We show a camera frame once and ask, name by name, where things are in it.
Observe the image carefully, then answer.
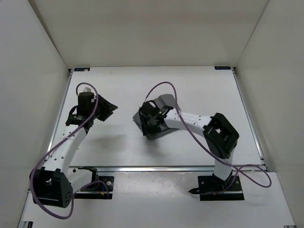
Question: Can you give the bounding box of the grey pleated skirt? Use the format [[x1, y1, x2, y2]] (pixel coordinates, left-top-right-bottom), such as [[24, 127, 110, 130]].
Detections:
[[133, 94, 178, 140]]

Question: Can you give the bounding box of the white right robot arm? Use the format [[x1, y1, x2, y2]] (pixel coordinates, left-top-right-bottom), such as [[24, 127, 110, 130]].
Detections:
[[138, 100, 239, 190]]

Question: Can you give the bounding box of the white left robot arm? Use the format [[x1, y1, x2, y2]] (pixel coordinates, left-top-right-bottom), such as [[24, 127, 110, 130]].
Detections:
[[32, 92, 118, 208]]

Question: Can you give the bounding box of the left corner label sticker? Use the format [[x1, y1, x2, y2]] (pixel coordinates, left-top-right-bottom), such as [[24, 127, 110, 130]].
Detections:
[[74, 67, 90, 72]]

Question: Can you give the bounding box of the corner label sticker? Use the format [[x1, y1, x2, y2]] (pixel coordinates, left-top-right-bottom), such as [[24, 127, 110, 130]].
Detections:
[[74, 67, 90, 72], [214, 66, 231, 70]]

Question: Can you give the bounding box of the right corner label sticker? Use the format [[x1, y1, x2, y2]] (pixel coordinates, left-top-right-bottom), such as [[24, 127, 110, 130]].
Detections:
[[214, 66, 231, 70]]

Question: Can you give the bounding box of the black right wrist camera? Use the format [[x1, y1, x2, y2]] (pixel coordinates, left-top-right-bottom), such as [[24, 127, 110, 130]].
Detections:
[[139, 100, 159, 118]]

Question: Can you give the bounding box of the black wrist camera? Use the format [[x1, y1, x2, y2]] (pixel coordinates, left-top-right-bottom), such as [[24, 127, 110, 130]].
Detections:
[[76, 92, 95, 116], [139, 100, 159, 118]]

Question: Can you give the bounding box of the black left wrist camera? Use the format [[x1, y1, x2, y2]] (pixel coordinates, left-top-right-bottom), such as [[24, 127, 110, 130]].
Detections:
[[76, 92, 95, 116]]

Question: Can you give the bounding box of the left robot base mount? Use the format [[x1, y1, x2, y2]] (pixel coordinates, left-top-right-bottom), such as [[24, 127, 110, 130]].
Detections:
[[74, 173, 114, 200]]

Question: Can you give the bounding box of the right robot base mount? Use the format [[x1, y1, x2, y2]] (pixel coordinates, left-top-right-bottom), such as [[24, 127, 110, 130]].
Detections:
[[188, 175, 245, 201]]

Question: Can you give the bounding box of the aluminium table rail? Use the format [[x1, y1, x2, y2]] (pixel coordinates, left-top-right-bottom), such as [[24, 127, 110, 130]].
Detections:
[[68, 165, 269, 173]]

